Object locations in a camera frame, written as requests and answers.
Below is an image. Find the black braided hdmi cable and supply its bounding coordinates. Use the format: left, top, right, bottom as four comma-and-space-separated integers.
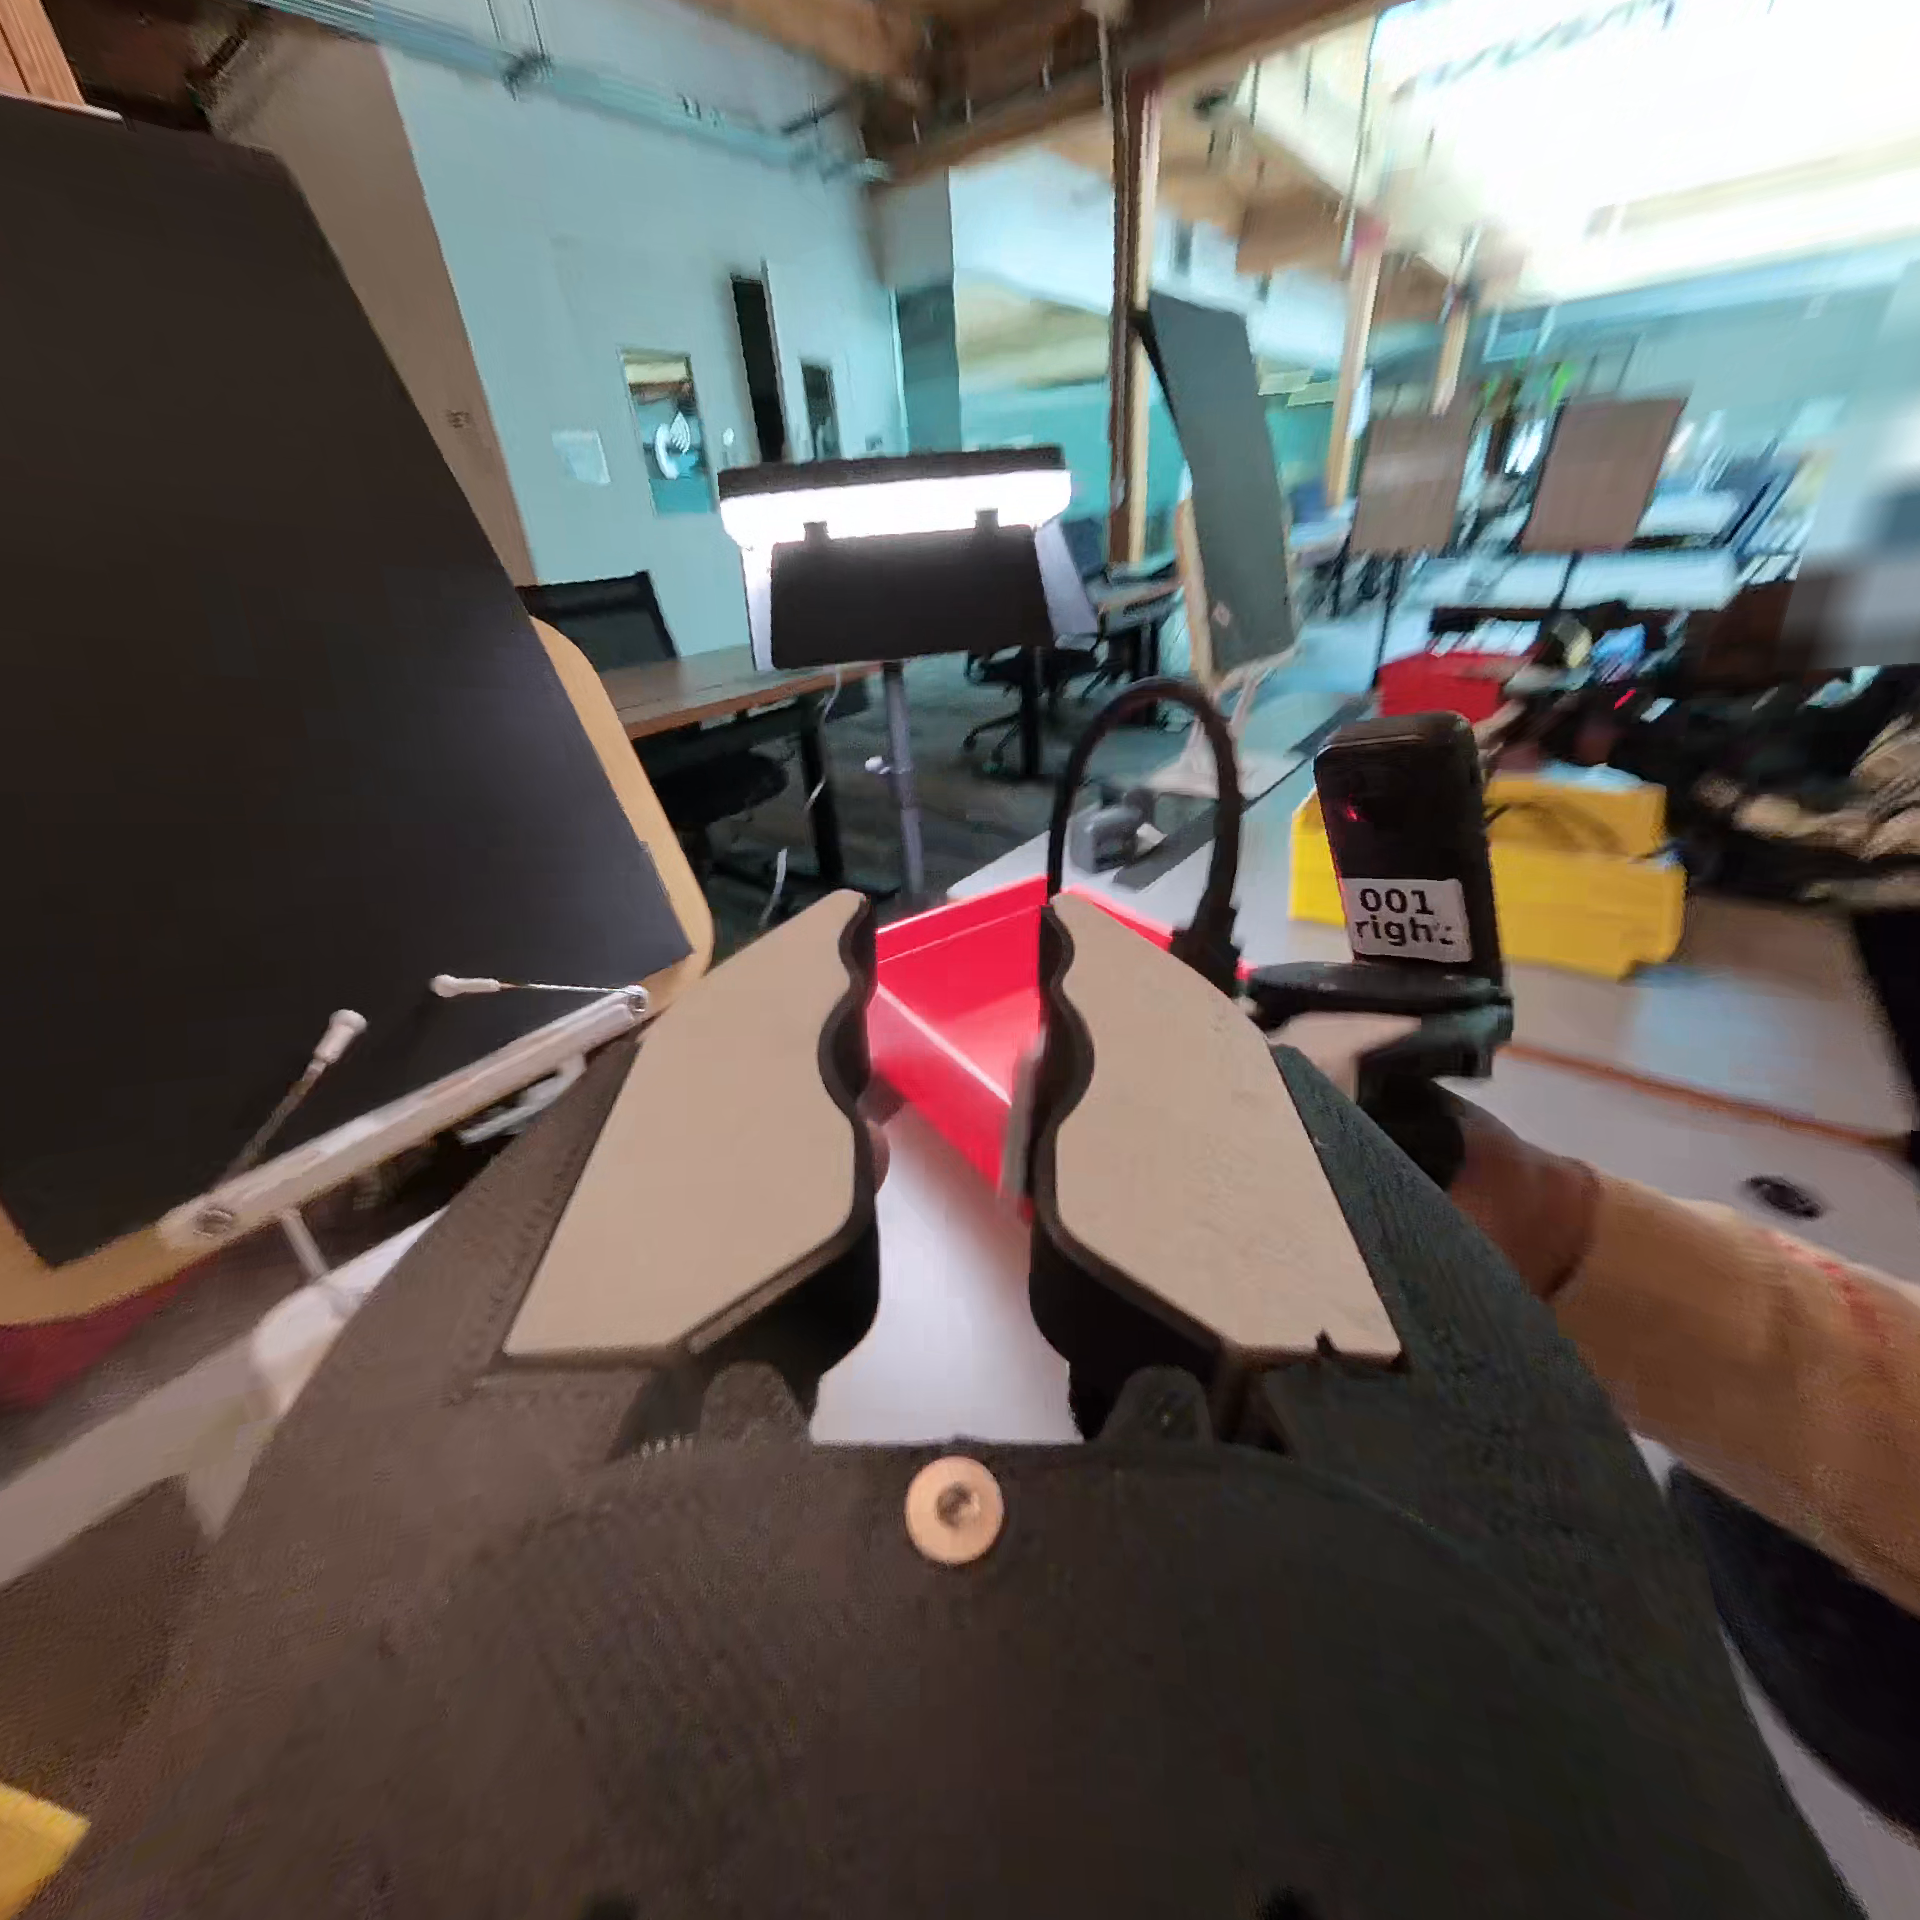
1041, 674, 1251, 986

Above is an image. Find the wooden desk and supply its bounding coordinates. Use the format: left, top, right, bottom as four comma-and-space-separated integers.
600, 653, 880, 887

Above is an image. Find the yellow plastic bin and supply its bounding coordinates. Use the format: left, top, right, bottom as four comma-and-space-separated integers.
1290, 774, 1690, 981

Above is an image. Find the studio light panel on stand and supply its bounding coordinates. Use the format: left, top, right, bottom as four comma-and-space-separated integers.
718, 449, 1098, 903

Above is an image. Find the black leaning panel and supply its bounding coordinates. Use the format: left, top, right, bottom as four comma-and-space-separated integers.
1137, 294, 1299, 671

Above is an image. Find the person's right hand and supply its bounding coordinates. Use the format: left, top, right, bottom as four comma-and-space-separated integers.
1444, 1101, 1603, 1304

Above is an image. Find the black office chair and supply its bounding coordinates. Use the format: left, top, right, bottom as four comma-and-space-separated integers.
518, 569, 788, 887

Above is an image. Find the white metal monitor stand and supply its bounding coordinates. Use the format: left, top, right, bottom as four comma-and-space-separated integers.
0, 968, 655, 1578

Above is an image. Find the red divided plastic bin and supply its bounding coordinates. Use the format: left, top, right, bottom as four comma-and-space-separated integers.
1372, 653, 1521, 725

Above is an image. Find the black monitor with wooden back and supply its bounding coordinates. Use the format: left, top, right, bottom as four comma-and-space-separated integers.
0, 97, 713, 1322

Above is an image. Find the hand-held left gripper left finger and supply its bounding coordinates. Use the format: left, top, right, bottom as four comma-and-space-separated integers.
504, 890, 890, 1375

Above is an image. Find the wall poster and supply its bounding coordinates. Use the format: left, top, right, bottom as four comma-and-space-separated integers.
620, 349, 703, 519

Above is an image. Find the person's dark trouser leg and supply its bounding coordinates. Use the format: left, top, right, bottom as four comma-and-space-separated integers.
1664, 1467, 1920, 1835

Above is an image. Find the brown board on stand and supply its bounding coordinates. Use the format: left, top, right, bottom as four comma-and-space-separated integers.
1353, 409, 1482, 561
1521, 393, 1691, 558

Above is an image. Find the person's right forearm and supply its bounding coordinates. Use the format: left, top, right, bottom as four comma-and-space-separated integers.
1545, 1162, 1920, 1631

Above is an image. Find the yellow plastic piece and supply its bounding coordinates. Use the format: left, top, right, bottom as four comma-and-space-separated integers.
0, 1776, 92, 1920

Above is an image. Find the red box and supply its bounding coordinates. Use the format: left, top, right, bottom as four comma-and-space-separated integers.
0, 1275, 204, 1413

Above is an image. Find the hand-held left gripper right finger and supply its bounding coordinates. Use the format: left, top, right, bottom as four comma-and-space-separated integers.
1025, 890, 1408, 1391

